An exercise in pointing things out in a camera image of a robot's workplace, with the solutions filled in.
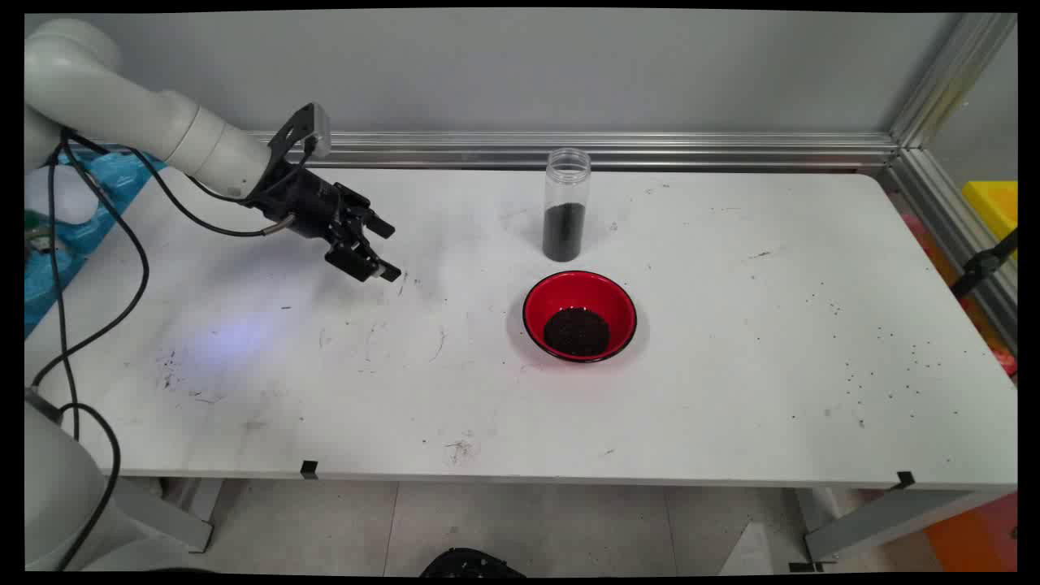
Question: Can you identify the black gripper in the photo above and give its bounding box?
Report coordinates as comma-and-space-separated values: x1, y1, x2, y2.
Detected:
246, 156, 402, 283

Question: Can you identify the clear plastic jar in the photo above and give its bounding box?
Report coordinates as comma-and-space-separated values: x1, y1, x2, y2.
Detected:
543, 148, 592, 262

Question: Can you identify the red bowl with black rim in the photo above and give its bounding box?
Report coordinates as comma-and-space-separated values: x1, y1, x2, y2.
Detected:
522, 271, 638, 364

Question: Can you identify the blue plastic bag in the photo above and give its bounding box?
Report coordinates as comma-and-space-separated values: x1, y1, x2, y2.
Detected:
24, 150, 167, 338

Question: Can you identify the white rounded object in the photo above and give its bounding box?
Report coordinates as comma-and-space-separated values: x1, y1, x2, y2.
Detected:
24, 167, 98, 224

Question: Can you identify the small green white packet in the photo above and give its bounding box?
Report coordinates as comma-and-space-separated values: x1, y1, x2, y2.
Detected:
24, 211, 56, 254

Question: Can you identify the grey metal table leg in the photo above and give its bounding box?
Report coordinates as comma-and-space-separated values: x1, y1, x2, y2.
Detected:
804, 487, 1012, 566
106, 478, 224, 553

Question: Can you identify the black round floor object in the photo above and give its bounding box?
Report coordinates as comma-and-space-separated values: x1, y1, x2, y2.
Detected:
418, 548, 527, 578

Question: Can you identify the yellow plastic box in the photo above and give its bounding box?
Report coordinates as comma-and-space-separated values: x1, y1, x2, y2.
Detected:
963, 180, 1018, 249

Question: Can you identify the orange plastic box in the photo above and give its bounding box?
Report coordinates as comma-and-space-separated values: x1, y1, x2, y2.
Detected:
922, 492, 1018, 572

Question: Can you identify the black cable with metal plug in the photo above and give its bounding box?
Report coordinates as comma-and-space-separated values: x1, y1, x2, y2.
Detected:
28, 130, 293, 391

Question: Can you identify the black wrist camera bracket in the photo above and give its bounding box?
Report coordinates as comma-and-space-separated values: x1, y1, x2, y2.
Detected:
268, 103, 332, 163

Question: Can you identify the long horizontal aluminium frame rail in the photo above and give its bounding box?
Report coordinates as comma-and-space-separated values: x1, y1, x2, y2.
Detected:
244, 130, 899, 171

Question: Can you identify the thin black cable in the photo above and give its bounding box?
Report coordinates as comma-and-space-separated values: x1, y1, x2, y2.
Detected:
45, 134, 318, 570

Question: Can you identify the short aluminium frame rail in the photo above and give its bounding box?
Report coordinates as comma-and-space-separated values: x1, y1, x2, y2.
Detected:
890, 146, 1018, 350

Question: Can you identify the upright aluminium frame post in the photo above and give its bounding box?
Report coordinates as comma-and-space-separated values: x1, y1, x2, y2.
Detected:
890, 12, 1016, 149

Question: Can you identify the black clamp handle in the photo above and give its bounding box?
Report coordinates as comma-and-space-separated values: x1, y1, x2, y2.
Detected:
951, 230, 1018, 299

